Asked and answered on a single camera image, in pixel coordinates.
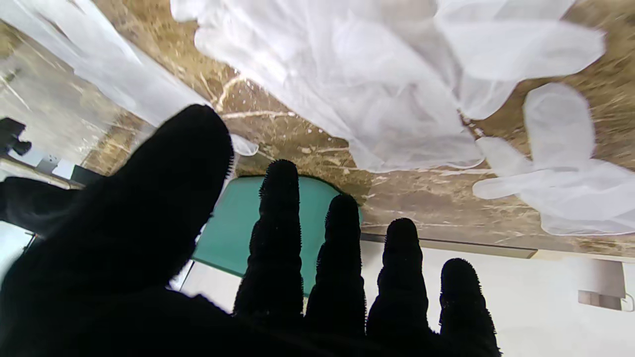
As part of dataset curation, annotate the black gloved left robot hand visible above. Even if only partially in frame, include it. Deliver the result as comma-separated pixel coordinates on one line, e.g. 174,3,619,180
0,104,502,357

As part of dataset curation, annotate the teal plastic basket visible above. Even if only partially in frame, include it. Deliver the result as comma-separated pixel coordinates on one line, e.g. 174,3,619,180
192,175,363,298

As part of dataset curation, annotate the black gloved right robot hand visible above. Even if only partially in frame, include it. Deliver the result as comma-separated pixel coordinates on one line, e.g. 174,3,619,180
0,176,81,236

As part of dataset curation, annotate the translucent white disposable glove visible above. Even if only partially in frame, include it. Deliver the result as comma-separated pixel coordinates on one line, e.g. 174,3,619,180
0,0,258,157
437,0,606,119
471,82,635,236
171,0,484,173

